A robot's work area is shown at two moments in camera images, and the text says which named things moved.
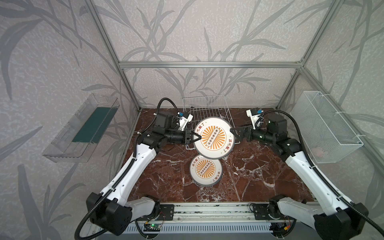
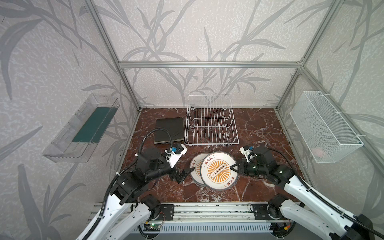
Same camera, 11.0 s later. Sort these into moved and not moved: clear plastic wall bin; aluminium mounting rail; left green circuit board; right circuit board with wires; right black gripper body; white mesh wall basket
Moved: right black gripper body
Not moved: right circuit board with wires; left green circuit board; clear plastic wall bin; aluminium mounting rail; white mesh wall basket
